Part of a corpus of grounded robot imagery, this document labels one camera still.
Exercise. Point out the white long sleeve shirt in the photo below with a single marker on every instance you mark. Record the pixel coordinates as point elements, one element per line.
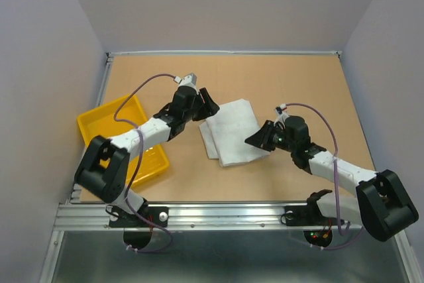
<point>224,134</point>

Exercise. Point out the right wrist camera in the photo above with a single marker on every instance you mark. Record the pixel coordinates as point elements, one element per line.
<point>281,114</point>

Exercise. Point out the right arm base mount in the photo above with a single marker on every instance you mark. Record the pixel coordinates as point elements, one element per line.
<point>319,232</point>

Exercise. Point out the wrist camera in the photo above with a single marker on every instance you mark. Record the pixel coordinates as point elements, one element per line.
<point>281,114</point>
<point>189,80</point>

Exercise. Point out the aluminium front rail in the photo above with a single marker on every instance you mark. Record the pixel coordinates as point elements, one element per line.
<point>218,216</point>

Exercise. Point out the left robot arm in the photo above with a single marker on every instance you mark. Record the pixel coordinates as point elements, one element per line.
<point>104,165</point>

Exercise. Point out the yellow plastic tray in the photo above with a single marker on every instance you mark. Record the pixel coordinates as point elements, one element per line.
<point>100,121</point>

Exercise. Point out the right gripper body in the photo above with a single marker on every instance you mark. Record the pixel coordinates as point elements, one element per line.
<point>281,142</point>

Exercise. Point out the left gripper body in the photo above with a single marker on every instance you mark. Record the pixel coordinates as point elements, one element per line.
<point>187,115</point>

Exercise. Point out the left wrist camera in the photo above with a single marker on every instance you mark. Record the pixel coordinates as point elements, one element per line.
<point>189,80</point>

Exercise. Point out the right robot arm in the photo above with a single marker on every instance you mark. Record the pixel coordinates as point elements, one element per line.
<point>377,201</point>

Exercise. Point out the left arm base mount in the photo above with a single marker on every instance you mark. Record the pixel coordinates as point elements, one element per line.
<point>144,232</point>

